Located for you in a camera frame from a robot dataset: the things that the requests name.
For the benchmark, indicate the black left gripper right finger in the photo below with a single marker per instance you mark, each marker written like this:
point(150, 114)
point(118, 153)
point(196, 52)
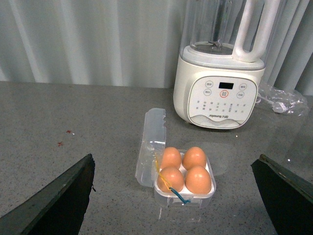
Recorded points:
point(288, 198)

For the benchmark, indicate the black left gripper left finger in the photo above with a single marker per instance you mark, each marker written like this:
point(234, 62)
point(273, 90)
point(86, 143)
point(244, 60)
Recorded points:
point(57, 209)

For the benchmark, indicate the brown egg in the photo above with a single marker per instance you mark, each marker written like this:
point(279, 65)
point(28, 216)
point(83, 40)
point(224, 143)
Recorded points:
point(170, 177)
point(198, 180)
point(194, 156)
point(171, 158)

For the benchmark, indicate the clear plastic egg box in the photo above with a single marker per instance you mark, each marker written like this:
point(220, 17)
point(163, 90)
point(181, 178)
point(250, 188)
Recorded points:
point(150, 157)

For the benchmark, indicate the clear plastic bag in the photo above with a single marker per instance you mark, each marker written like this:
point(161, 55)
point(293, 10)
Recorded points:
point(291, 103)

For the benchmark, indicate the white Joyoung blender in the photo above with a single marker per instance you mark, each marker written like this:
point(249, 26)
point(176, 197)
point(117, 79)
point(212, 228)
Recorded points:
point(222, 59)

